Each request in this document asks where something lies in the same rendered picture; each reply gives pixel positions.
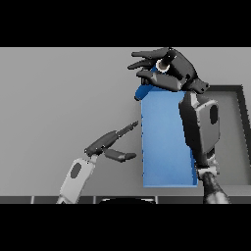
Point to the dark left robot hand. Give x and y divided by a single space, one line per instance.
105 143

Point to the dark right robot hand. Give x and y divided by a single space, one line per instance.
180 70

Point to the blue pipe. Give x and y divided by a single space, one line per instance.
143 91

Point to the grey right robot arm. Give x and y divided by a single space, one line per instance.
200 130

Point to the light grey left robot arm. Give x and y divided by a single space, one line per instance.
75 179

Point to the blue bin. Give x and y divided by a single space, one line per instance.
165 143

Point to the dark grey bin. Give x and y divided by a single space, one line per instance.
233 137

